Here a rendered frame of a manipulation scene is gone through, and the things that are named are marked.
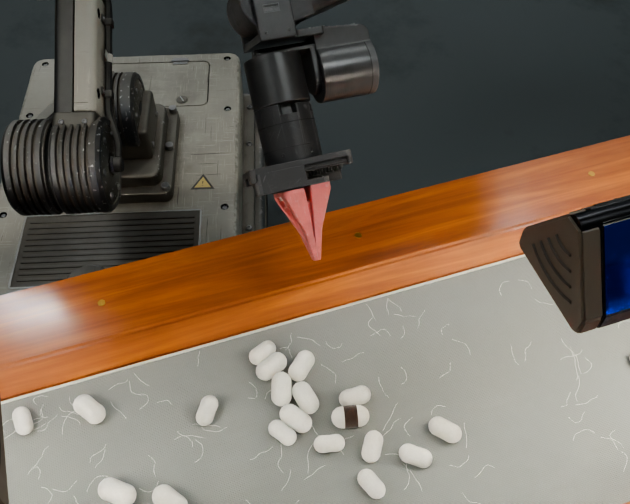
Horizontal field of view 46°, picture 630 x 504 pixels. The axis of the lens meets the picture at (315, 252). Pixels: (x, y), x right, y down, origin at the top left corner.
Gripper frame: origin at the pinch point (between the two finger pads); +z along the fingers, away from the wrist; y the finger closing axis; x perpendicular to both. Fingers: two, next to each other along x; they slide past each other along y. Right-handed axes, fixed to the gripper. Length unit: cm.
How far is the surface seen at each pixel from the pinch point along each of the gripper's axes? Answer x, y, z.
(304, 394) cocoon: 1.2, -4.1, 14.0
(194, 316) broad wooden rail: 9.1, -12.9, 4.5
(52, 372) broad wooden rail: 9.0, -28.6, 6.6
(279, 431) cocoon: -0.4, -7.5, 16.5
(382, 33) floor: 155, 66, -51
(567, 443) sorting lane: -5.1, 20.0, 24.3
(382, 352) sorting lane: 4.8, 5.8, 12.8
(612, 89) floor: 125, 122, -17
